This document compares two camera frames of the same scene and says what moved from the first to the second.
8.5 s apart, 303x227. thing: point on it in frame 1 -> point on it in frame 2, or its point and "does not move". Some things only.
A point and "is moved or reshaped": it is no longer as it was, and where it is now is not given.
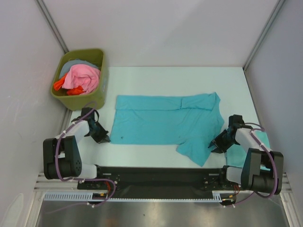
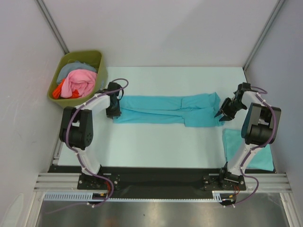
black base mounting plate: (196, 179) does not move
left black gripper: (107, 139) -> (113, 114)
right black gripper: (220, 148) -> (228, 115)
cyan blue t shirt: (192, 122) is moved or reshaped
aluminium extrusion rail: (42, 184) does not move
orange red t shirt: (58, 84) -> (57, 91)
